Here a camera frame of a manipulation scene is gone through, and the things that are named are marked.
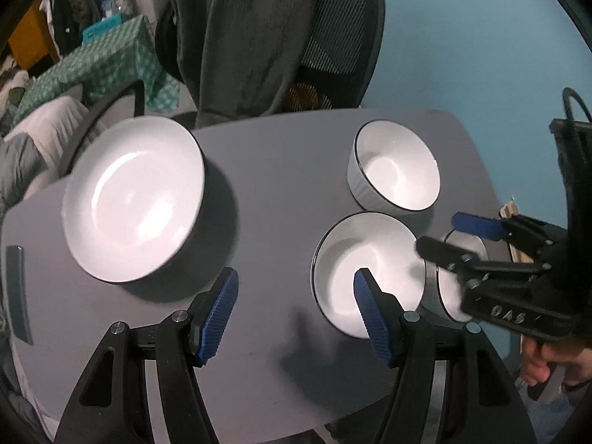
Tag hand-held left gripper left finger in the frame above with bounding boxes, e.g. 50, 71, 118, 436
53, 267, 240, 444

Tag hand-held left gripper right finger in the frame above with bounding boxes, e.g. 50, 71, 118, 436
354, 268, 537, 444

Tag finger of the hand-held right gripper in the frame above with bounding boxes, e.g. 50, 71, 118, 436
415, 236, 546, 292
452, 212, 562, 264

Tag white bowl with dark rim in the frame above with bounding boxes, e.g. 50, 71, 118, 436
436, 230, 491, 323
347, 120, 441, 213
312, 212, 427, 339

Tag large white bowl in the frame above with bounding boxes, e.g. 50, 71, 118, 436
62, 117, 205, 284

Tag person's right hand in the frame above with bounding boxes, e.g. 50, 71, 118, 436
520, 333, 592, 387

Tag wooden board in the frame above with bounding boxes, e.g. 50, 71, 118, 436
499, 201, 532, 264

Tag dark smartphone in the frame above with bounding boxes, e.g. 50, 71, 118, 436
6, 244, 33, 345

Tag black mesh office chair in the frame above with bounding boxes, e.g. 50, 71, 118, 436
69, 0, 387, 130

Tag grey duvet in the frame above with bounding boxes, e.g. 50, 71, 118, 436
0, 132, 47, 213

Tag bed with white sheet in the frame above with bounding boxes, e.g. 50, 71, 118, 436
0, 97, 100, 223

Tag dark grey jacket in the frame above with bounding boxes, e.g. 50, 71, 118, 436
169, 0, 334, 128

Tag green checkered tablecloth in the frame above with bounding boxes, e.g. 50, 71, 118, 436
11, 15, 181, 125

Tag blue plastic crate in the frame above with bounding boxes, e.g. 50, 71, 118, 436
82, 15, 125, 40

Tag dark hanging coats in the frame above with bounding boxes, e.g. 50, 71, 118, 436
44, 0, 121, 51

